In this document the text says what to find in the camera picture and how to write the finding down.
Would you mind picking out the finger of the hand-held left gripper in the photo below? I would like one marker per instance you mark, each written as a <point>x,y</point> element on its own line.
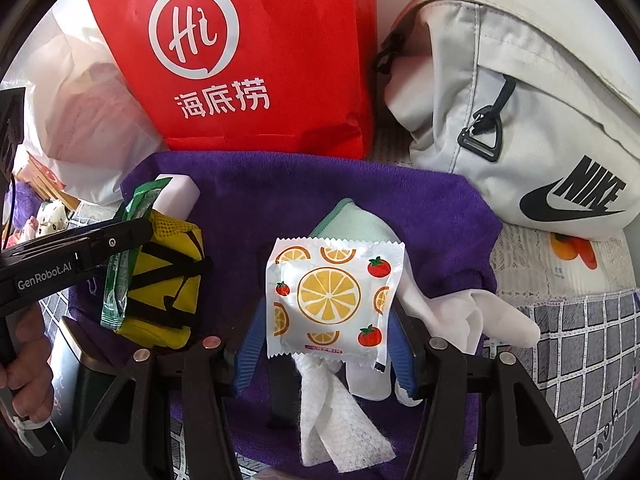
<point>117,240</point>

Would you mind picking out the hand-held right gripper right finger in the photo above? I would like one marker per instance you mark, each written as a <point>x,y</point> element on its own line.
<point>402,355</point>

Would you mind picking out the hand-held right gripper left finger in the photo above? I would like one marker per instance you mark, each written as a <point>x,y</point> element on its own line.
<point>247,355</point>

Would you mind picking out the green sachet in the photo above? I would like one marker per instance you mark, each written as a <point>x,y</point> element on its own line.
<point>120,285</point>

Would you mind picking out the yellow mesh pouch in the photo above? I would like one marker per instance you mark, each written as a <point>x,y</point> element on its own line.
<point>160,295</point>

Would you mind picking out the white tissue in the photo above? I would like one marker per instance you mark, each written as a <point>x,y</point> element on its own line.
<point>340,420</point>

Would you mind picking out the orange fruit print packet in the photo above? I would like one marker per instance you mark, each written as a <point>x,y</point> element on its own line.
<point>330,295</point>

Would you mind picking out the person's left hand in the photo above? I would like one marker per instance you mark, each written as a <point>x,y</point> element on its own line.
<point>32,360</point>

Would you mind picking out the small plush toy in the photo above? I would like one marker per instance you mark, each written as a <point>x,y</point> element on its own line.
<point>50,217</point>

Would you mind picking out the white sponge block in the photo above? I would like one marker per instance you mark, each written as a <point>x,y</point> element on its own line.
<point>180,200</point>

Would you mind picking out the white glove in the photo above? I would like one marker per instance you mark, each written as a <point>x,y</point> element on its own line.
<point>475,320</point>

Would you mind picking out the dark green book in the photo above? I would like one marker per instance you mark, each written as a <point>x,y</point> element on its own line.
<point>82,380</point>

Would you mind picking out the white plastic shopping bag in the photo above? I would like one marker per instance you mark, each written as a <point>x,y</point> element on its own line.
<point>95,125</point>

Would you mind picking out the light green cloth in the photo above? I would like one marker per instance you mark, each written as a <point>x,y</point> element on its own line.
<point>350,225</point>

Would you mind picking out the purple towel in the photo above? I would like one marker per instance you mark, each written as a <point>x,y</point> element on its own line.
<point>280,195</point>

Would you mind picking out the grey checked blanket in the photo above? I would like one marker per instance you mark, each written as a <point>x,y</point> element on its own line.
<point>575,360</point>

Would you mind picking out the red paper bag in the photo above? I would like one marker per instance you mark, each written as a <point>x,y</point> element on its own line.
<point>250,60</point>

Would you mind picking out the white waist bag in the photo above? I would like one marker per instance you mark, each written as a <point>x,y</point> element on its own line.
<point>525,135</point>

